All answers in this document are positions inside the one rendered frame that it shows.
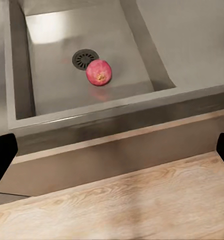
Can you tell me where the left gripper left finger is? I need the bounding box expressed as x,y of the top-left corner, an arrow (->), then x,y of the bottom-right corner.
0,133 -> 18,180

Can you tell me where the vidalia onion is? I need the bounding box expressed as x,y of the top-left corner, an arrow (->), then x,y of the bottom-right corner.
86,59 -> 112,86

